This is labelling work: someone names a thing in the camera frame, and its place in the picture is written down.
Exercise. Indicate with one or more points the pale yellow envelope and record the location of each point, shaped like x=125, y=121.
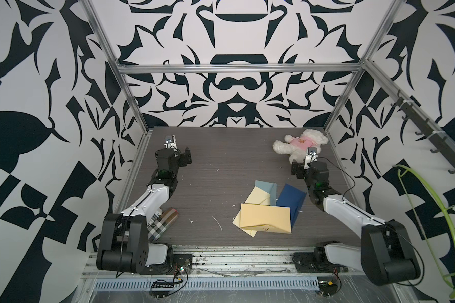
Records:
x=256, y=197

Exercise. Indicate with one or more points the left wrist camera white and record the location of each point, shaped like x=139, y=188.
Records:
x=170, y=142

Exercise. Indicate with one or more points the tan yellow envelope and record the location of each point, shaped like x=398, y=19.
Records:
x=265, y=218

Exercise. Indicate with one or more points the left black connector board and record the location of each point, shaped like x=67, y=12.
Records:
x=161, y=288

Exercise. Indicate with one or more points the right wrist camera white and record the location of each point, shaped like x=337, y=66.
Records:
x=311, y=156

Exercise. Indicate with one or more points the white cable duct strip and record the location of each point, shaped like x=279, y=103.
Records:
x=310, y=283

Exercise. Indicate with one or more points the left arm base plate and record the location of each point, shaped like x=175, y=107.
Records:
x=174, y=263

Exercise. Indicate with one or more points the black hook rack rail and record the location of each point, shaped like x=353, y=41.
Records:
x=427, y=128

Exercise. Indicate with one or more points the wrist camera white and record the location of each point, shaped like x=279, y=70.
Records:
x=311, y=156
x=170, y=142

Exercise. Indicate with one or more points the black connector board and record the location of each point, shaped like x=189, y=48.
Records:
x=328, y=288
x=161, y=288

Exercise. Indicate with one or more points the plaid checkered tube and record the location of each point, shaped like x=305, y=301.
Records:
x=160, y=222

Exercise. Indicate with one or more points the dark blue envelope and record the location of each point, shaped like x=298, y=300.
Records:
x=292, y=198

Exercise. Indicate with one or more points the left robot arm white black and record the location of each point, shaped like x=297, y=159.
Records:
x=125, y=244

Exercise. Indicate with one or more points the white teddy bear pink shirt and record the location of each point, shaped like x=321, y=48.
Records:
x=297, y=147

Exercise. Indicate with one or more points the light blue envelope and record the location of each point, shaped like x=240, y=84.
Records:
x=270, y=188

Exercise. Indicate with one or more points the right black connector board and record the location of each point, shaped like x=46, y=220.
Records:
x=328, y=288

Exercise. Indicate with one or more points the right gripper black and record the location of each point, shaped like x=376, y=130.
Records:
x=299, y=173

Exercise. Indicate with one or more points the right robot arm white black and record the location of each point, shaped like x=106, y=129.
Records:
x=385, y=254

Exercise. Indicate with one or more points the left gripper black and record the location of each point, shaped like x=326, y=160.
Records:
x=183, y=161

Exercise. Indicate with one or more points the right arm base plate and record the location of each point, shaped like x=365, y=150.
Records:
x=315, y=262

